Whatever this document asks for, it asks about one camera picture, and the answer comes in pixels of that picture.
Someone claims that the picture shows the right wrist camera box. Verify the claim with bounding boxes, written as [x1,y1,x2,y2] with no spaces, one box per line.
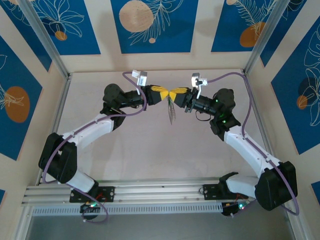
[190,72,209,89]

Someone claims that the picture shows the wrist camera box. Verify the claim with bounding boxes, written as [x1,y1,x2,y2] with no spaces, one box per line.
[130,69,149,88]
[190,72,209,89]

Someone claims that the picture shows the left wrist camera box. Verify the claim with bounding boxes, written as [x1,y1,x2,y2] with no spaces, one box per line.
[130,69,149,88]

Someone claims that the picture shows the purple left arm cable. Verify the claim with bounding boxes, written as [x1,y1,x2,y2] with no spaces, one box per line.
[42,71,147,224]

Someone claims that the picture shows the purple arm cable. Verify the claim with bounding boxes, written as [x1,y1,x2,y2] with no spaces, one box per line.
[206,71,300,218]
[42,71,147,224]

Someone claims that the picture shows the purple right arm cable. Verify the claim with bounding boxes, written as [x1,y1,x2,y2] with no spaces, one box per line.
[206,71,300,218]

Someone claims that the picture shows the aluminium side rail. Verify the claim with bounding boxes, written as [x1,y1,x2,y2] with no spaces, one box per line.
[36,72,73,186]
[241,71,280,180]

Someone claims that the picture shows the aluminium right corner post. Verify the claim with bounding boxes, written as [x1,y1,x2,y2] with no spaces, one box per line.
[242,0,292,76]

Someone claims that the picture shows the aluminium corner post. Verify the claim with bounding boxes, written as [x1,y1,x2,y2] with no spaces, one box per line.
[242,0,292,76]
[18,0,71,78]

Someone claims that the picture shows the aluminium left corner post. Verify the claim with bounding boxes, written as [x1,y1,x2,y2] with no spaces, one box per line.
[18,0,71,78]

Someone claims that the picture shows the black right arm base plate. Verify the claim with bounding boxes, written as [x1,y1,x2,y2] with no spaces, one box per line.
[202,183,250,201]

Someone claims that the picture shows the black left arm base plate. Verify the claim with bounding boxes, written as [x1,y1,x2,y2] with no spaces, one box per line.
[69,186,116,203]

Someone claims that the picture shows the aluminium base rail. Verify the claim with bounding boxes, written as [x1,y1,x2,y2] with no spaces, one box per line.
[21,177,300,208]

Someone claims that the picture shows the white slotted cable duct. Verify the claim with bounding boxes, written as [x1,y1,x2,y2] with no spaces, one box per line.
[31,202,223,217]

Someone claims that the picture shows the aluminium frame leg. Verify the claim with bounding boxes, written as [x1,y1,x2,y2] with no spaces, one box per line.
[13,206,35,240]
[284,199,309,240]

